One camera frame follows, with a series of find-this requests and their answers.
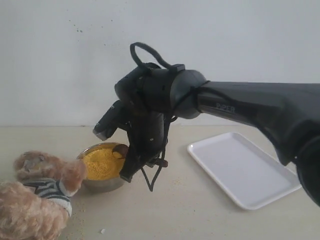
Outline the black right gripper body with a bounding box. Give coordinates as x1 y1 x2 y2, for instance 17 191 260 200
126 108 166 163

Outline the brown wooden spoon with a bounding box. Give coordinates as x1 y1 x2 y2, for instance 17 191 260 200
112 143 169 168

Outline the tan teddy bear striped shirt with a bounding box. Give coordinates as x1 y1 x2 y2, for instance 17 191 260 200
0 150 87 240

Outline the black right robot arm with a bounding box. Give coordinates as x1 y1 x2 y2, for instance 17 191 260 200
114 63 320 204

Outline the stainless steel bowl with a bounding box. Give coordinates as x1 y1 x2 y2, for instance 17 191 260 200
77 142 125 194

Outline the yellow millet grain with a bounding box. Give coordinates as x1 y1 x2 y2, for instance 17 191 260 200
82 148 125 181

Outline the white rectangular plastic tray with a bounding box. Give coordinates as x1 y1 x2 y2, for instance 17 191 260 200
187 132 302 210

